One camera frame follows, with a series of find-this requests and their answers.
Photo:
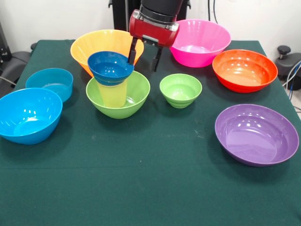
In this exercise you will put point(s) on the orange bowl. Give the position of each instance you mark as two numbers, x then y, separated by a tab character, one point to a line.
103	42

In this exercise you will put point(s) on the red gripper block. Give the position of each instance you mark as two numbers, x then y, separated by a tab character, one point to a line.
152	33

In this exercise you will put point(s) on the large green bowl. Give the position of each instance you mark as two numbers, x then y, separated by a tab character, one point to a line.
138	94

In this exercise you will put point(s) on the pink bowl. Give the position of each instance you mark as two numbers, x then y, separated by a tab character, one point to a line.
197	47

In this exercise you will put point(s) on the low ribbed blue bowl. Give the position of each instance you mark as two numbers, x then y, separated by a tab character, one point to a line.
49	77

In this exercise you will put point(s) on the dark green tablecloth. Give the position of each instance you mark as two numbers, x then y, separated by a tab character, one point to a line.
150	188

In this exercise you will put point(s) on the yellow cup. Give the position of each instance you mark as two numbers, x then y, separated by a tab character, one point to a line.
113	96

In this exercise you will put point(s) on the small green bowl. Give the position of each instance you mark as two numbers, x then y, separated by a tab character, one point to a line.
181	91

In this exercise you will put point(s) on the red bowl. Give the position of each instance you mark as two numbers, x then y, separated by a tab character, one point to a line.
244	73

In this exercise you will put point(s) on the large light blue bowl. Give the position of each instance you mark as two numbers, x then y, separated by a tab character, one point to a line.
28	117

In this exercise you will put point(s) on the black equipment rack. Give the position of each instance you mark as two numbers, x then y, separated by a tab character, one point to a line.
3	47

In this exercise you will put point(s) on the small dark blue bowl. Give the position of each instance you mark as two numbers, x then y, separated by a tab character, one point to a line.
110	70

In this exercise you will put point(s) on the purple bowl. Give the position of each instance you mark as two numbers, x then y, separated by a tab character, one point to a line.
256	141

